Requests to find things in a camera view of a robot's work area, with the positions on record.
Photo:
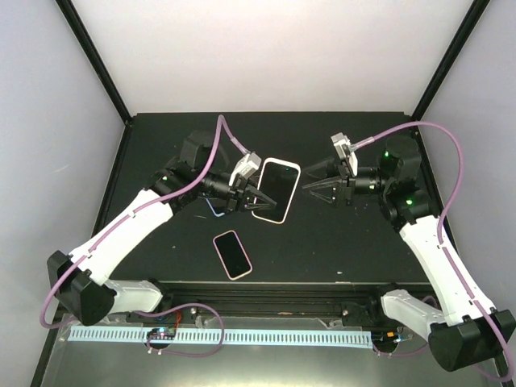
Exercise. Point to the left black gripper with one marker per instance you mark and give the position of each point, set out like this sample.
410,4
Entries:
241,197

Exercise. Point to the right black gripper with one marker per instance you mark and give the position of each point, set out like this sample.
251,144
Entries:
344,189

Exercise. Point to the black smartphone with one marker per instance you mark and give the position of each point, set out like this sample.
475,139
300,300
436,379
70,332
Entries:
278,183

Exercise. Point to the pink phone case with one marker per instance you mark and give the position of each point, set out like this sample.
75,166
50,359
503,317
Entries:
278,185

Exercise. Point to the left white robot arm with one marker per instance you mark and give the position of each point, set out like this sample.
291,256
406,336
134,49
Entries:
80,280

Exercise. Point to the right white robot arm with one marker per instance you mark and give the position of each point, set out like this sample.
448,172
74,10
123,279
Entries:
466,328

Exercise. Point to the phone in blue case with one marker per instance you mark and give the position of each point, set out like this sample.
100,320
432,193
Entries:
216,213

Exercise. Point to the phone in pink case front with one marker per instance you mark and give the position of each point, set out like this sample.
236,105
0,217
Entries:
232,255

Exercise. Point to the left controller board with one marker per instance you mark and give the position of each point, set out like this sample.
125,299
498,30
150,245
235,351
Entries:
161,333

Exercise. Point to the controller board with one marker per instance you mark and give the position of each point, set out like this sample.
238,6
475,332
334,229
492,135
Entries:
388,337
161,333

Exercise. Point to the right controller board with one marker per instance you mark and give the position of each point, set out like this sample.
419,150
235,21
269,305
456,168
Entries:
388,337

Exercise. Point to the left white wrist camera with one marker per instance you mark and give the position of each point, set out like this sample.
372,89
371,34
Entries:
245,167

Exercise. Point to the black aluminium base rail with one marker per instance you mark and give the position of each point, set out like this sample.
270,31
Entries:
248,299

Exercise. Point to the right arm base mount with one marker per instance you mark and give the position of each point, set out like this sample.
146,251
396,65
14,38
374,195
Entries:
366,312

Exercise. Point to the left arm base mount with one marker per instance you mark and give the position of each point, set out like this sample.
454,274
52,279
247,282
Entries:
179,315

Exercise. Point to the light blue slotted cable duct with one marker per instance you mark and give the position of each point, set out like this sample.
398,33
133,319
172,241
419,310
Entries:
250,337

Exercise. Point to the right black frame post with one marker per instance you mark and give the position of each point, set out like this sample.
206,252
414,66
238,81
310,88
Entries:
458,41

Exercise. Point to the black frame post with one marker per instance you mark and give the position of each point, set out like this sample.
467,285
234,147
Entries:
79,30
458,41

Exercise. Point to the left black frame post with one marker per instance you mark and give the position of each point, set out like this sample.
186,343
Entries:
79,30

